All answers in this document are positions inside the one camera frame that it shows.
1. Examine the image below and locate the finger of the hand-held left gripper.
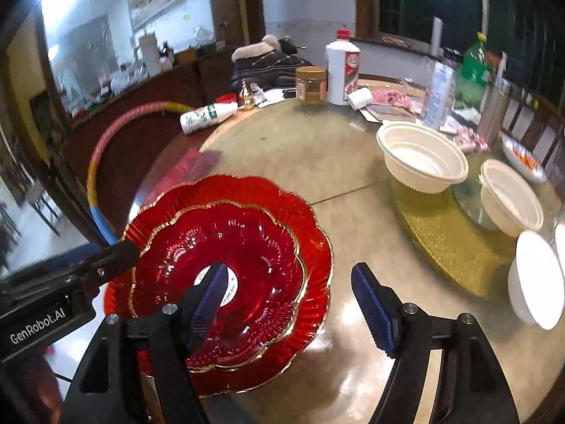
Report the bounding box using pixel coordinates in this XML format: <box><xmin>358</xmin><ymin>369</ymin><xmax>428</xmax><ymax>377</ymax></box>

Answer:
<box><xmin>66</xmin><ymin>240</ymin><xmax>141</xmax><ymax>295</ymax></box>

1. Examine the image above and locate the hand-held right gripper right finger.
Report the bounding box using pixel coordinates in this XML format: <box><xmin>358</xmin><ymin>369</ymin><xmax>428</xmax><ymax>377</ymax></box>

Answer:
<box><xmin>351</xmin><ymin>263</ymin><xmax>521</xmax><ymax>424</ymax></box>

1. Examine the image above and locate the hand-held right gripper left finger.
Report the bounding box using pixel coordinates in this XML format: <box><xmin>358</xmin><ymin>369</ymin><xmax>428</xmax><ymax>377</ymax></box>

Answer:
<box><xmin>59</xmin><ymin>263</ymin><xmax>230</xmax><ymax>424</ymax></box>

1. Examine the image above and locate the small red glass plate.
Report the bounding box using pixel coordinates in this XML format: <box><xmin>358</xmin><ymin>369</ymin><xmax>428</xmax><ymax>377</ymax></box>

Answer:
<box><xmin>130</xmin><ymin>201</ymin><xmax>306</xmax><ymax>372</ymax></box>

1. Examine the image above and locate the large red glass plate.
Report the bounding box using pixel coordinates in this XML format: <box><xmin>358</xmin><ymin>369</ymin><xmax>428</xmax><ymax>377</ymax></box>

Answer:
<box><xmin>103</xmin><ymin>174</ymin><xmax>334</xmax><ymax>396</ymax></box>

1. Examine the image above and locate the gold glass turntable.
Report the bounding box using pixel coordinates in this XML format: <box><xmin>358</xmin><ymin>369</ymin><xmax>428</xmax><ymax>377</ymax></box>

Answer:
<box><xmin>391</xmin><ymin>172</ymin><xmax>530</xmax><ymax>299</ymax></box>

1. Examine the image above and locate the multicoloured hula hoop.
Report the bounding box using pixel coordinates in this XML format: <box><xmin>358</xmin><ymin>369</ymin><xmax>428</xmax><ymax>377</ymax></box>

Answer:
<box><xmin>87</xmin><ymin>101</ymin><xmax>195</xmax><ymax>246</ymax></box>

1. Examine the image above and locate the white milk bottle red cap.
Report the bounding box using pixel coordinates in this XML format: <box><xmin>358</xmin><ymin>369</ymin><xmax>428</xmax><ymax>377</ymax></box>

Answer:
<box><xmin>180</xmin><ymin>95</ymin><xmax>239</xmax><ymax>135</ymax></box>

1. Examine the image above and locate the small white bowl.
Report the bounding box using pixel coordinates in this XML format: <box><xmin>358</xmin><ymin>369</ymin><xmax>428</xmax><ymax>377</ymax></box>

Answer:
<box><xmin>507</xmin><ymin>230</ymin><xmax>565</xmax><ymax>331</ymax></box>
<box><xmin>554</xmin><ymin>223</ymin><xmax>565</xmax><ymax>275</ymax></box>

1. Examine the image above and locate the dark wooden sideboard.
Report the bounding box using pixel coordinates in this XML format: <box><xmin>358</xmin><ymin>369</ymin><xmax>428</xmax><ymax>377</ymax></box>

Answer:
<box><xmin>57</xmin><ymin>46</ymin><xmax>234</xmax><ymax>177</ymax></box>

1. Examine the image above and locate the pink snack packet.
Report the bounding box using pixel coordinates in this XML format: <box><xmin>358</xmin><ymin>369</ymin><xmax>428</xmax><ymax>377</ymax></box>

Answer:
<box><xmin>454</xmin><ymin>126</ymin><xmax>490</xmax><ymax>153</ymax></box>

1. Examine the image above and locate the small golden gourd bottle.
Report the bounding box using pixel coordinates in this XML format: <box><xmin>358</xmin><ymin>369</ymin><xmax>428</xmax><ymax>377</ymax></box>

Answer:
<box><xmin>238</xmin><ymin>78</ymin><xmax>257</xmax><ymax>111</ymax></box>

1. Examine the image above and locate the blue-rimmed dish with food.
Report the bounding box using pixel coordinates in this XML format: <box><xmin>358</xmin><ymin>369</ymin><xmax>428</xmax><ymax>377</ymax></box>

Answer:
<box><xmin>502</xmin><ymin>136</ymin><xmax>548</xmax><ymax>183</ymax></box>

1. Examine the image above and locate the white paper cup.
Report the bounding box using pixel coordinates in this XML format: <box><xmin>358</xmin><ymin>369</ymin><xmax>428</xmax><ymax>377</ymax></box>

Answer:
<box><xmin>346</xmin><ymin>88</ymin><xmax>375</xmax><ymax>110</ymax></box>

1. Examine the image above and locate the pink meat package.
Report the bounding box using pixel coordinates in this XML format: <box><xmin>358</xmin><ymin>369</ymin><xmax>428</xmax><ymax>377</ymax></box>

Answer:
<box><xmin>368</xmin><ymin>88</ymin><xmax>427</xmax><ymax>116</ymax></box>

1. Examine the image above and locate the peanut butter jar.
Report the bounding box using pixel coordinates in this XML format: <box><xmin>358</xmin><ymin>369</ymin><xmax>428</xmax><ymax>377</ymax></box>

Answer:
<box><xmin>295</xmin><ymin>66</ymin><xmax>328</xmax><ymax>106</ymax></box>

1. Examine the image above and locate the steel thermos flask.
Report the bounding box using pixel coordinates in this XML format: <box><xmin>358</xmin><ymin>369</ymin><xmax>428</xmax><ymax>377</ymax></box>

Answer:
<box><xmin>477</xmin><ymin>77</ymin><xmax>513</xmax><ymax>144</ymax></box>

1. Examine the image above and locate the white liquor bottle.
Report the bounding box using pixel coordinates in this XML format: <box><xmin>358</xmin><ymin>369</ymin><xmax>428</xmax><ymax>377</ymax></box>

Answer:
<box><xmin>325</xmin><ymin>29</ymin><xmax>361</xmax><ymax>107</ymax></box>

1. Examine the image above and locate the black fur-lined boot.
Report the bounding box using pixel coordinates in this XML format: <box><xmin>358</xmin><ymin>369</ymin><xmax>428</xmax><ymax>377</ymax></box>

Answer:
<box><xmin>230</xmin><ymin>35</ymin><xmax>312</xmax><ymax>93</ymax></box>

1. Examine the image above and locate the wooden dining chair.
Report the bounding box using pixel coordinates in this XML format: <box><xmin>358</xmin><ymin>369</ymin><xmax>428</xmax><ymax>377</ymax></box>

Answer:
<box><xmin>503</xmin><ymin>84</ymin><xmax>565</xmax><ymax>169</ymax></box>

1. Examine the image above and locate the green soda bottle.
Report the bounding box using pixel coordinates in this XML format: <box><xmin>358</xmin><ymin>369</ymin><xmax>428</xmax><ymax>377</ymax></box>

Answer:
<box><xmin>457</xmin><ymin>32</ymin><xmax>492</xmax><ymax>107</ymax></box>

